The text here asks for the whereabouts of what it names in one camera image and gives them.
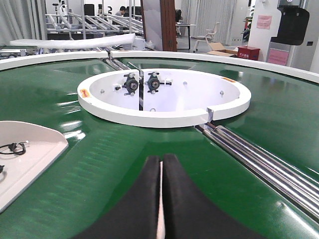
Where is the right chrome roller set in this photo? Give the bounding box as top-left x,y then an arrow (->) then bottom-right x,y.
195,122 -> 319,222

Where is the roller conveyor rack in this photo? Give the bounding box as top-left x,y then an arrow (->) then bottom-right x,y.
45,13 -> 143,40

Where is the white outer rim right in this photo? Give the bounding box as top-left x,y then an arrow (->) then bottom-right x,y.
110,50 -> 319,84

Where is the far chrome roller set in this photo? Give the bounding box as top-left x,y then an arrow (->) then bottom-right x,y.
102,58 -> 135,71

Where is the cardboard box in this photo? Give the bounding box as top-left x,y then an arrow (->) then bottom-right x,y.
208,42 -> 238,57

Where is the right black bearing mount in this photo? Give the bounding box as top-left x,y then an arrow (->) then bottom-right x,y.
145,72 -> 172,94

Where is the white foam sheet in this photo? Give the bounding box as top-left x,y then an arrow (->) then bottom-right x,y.
8,33 -> 135,49

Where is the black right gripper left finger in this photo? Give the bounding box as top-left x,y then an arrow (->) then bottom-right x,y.
74,156 -> 160,239

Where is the black bearing mount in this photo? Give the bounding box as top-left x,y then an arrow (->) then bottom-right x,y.
145,72 -> 172,94
114,73 -> 139,96

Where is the left black bearing mount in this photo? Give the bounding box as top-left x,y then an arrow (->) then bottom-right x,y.
114,73 -> 139,96

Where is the white central conveyor ring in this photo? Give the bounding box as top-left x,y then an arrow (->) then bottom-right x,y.
76,68 -> 252,128

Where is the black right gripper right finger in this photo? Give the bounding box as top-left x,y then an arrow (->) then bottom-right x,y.
162,154 -> 262,239

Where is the white chair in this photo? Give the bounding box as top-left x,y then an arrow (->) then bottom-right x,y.
193,22 -> 221,53

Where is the upper small black cable coil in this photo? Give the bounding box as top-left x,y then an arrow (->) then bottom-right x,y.
0,141 -> 29,155

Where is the pink hand brush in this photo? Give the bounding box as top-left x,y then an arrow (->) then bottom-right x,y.
156,161 -> 165,239

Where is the white outer rim left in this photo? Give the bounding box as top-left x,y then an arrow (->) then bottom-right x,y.
0,51 -> 109,71

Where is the white rim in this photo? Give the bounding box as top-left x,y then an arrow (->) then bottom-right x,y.
0,51 -> 109,71
110,50 -> 319,84

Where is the silver water dispenser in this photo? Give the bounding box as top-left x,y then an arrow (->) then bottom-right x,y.
266,0 -> 310,66

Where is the chrome roller set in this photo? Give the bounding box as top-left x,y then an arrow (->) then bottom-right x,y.
195,122 -> 319,222
102,58 -> 135,71

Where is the red box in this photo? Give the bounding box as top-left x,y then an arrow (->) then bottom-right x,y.
237,45 -> 260,60

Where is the brown wooden pillar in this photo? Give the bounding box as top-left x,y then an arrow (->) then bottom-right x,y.
159,0 -> 177,52

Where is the pink plastic dustpan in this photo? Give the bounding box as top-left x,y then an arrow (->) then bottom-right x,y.
0,120 -> 68,212

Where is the seated person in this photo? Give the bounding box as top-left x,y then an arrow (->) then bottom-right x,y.
115,6 -> 126,16

